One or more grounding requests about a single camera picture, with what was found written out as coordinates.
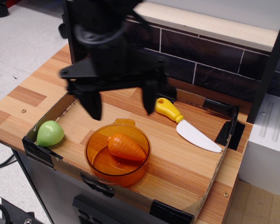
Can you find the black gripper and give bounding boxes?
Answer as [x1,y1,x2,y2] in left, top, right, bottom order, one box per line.
[60,24,167,120]

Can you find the orange plastic toy carrot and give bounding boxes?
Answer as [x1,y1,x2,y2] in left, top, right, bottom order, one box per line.
[107,133,147,161]

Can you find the orange transparent plastic pot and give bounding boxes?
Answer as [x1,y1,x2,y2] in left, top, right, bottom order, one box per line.
[84,119,151,187]

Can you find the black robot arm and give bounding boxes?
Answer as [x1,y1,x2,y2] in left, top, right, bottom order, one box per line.
[60,0,167,120]

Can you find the cardboard fence with black tape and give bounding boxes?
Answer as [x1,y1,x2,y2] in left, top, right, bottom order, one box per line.
[23,89,244,224]

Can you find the green plastic toy pear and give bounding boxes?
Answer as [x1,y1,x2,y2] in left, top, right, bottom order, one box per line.
[36,120,64,147]

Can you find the black caster wheel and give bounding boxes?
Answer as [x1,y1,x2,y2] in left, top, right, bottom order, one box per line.
[58,14,68,39]

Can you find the dark brick pattern backsplash panel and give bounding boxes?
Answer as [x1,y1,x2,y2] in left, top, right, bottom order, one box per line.
[62,0,280,103]

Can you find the white ribbed sink block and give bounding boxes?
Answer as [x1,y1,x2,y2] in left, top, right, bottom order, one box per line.
[239,94,280,196]

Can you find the yellow handled toy knife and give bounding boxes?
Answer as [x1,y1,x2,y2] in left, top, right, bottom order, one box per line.
[155,98,222,153]

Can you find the black cables at left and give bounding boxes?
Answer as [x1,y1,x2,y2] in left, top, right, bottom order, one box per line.
[0,98,18,172]

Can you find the black vertical post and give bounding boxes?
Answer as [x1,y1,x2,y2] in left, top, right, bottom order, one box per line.
[246,30,280,124]

